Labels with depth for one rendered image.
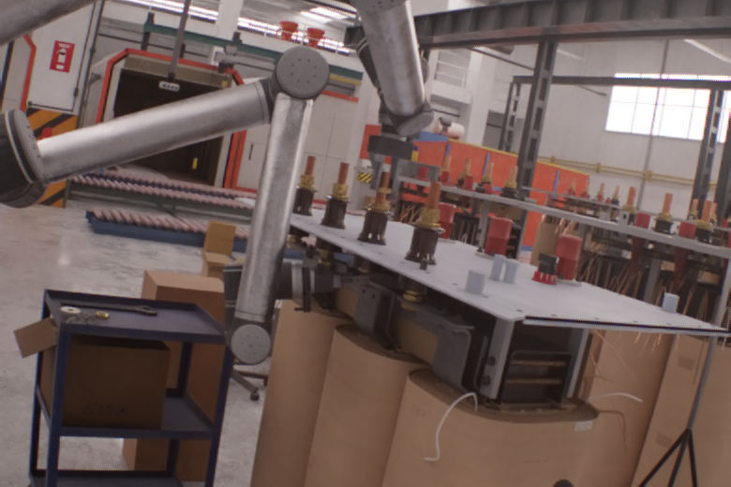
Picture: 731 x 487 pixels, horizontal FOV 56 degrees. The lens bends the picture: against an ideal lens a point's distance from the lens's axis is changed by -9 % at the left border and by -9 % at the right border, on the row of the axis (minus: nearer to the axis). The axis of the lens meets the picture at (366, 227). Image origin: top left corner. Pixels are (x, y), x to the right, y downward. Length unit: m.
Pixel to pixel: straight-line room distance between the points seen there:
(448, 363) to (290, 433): 0.91
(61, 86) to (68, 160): 9.96
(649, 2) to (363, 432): 11.14
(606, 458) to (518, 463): 1.86
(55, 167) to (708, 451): 2.74
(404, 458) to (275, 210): 0.71
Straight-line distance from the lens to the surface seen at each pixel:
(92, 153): 2.18
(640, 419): 3.57
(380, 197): 2.12
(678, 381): 3.30
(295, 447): 2.58
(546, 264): 2.02
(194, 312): 3.00
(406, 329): 2.15
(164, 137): 2.17
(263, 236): 1.94
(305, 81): 1.99
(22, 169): 1.93
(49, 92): 12.12
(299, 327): 2.50
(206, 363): 3.33
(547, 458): 1.84
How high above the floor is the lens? 1.58
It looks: 5 degrees down
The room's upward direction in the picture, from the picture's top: 11 degrees clockwise
